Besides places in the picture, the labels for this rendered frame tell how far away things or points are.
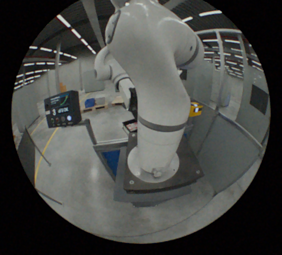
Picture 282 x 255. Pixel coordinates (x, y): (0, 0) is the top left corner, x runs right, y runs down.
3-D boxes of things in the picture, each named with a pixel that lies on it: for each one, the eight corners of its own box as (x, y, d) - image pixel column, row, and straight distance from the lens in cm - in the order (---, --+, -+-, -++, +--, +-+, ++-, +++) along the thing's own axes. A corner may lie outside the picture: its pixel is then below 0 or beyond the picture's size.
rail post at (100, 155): (118, 182, 140) (100, 148, 74) (119, 184, 139) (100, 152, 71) (116, 182, 141) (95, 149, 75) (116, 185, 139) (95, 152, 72)
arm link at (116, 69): (113, 73, 38) (132, 73, 43) (105, 57, 48) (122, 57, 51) (109, 86, 44) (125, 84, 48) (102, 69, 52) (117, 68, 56)
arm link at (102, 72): (101, 21, 47) (97, 82, 38) (131, 26, 53) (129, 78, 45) (96, 29, 54) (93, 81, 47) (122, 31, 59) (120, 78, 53)
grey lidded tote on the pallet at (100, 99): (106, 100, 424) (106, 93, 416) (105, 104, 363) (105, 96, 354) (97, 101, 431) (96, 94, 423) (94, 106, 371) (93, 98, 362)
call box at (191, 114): (193, 111, 94) (195, 101, 91) (200, 116, 89) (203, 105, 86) (182, 113, 83) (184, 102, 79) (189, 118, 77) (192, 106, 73)
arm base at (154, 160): (184, 177, 34) (214, 138, 20) (126, 183, 30) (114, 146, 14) (171, 142, 43) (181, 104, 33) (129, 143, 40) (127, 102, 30)
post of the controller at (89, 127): (97, 142, 69) (89, 118, 58) (96, 144, 66) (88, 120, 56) (93, 142, 69) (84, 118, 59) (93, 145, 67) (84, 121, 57)
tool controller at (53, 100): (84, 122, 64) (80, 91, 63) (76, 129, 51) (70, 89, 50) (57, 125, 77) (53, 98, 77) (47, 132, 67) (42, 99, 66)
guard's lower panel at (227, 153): (154, 116, 269) (156, 85, 241) (218, 192, 170) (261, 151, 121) (153, 116, 268) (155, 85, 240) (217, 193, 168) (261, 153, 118)
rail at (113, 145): (189, 129, 99) (191, 122, 95) (191, 131, 97) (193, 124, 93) (95, 149, 75) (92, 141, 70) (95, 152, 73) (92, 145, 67)
